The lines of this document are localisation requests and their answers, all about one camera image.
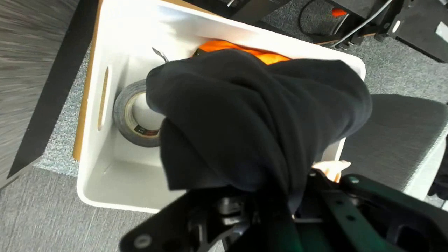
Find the black wall frame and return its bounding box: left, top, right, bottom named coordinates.
left=5, top=0, right=100, bottom=180

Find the orange cloth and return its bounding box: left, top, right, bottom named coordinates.
left=194, top=38, right=291, bottom=68

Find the grey cable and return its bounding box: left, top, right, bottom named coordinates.
left=333, top=0, right=394, bottom=48

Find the white plastic storage box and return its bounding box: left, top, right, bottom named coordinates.
left=75, top=0, right=368, bottom=216

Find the grey duct tape roll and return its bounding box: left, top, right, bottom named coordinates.
left=112, top=79, right=165, bottom=149

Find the red handled tool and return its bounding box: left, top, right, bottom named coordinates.
left=329, top=6, right=350, bottom=20

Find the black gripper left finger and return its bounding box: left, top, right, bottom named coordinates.
left=117, top=187, right=281, bottom=252

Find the black fabric pile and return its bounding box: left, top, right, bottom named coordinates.
left=428, top=149, right=448, bottom=201

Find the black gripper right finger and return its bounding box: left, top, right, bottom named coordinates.
left=298, top=173, right=448, bottom=252

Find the large black garment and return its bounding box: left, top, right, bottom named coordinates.
left=144, top=48, right=375, bottom=216

